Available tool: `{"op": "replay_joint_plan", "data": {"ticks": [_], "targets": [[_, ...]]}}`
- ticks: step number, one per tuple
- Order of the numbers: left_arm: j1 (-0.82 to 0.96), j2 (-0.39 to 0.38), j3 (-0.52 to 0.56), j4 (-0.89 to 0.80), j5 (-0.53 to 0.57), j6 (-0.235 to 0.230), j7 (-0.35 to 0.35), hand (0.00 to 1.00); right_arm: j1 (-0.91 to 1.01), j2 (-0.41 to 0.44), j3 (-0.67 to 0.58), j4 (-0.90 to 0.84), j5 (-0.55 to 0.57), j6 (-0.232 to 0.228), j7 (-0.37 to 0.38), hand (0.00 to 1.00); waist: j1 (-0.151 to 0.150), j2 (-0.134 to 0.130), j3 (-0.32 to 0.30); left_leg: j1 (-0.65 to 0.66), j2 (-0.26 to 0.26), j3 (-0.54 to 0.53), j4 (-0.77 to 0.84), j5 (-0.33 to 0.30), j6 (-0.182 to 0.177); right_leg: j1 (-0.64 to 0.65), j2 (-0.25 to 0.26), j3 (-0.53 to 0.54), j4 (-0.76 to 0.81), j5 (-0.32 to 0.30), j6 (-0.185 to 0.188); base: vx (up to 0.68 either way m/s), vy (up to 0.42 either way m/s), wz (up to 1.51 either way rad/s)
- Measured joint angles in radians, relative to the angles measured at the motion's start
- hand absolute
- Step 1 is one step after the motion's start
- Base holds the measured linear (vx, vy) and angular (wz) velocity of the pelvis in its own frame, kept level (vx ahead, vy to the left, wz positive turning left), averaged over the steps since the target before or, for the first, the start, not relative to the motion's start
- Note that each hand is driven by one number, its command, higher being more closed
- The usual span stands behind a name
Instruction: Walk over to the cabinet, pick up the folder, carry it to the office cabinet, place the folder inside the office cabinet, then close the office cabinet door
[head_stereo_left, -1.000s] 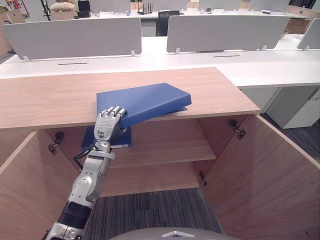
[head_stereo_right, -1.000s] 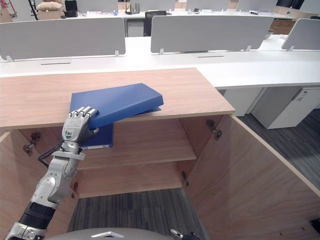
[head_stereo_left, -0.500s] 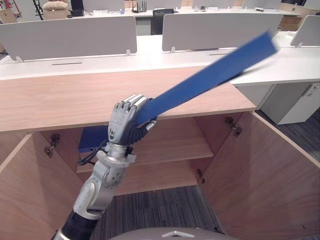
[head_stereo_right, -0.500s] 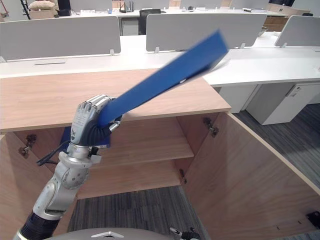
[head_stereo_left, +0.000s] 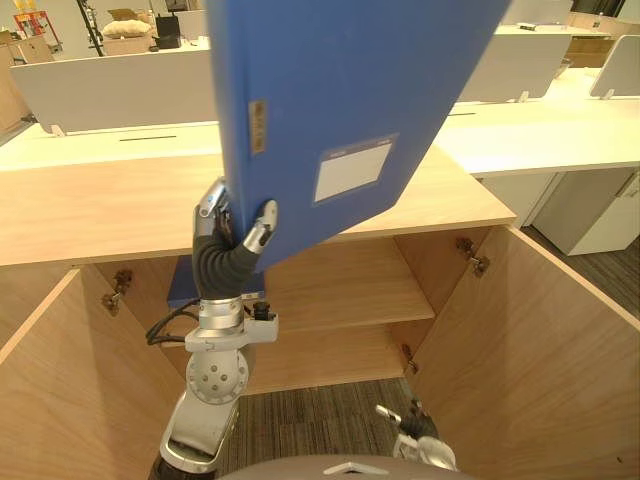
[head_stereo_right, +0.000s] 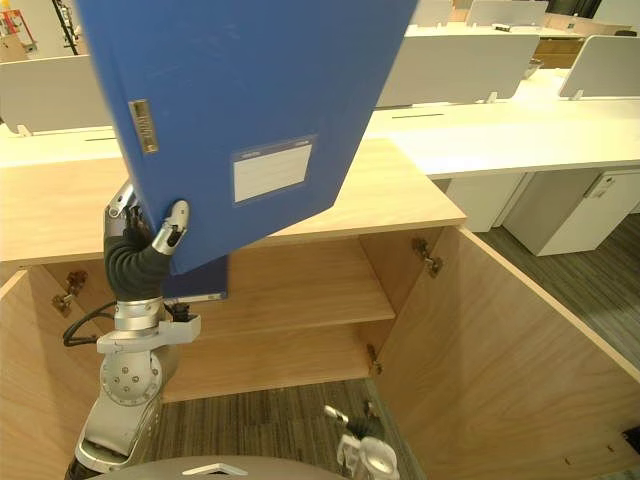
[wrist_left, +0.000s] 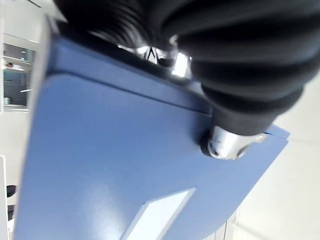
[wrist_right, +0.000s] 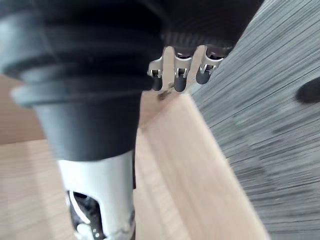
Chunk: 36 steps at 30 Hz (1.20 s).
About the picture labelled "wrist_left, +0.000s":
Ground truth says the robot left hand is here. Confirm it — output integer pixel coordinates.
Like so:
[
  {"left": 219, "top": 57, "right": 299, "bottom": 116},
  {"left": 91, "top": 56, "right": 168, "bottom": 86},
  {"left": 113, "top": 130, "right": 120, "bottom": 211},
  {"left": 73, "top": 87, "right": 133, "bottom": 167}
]
[{"left": 52, "top": 0, "right": 320, "bottom": 161}]

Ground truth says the glass display shelf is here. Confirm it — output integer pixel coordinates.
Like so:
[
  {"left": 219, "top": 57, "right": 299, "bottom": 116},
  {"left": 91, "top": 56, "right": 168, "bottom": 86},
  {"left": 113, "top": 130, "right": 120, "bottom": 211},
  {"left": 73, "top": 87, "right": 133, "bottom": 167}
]
[{"left": 2, "top": 42, "right": 36, "bottom": 108}]

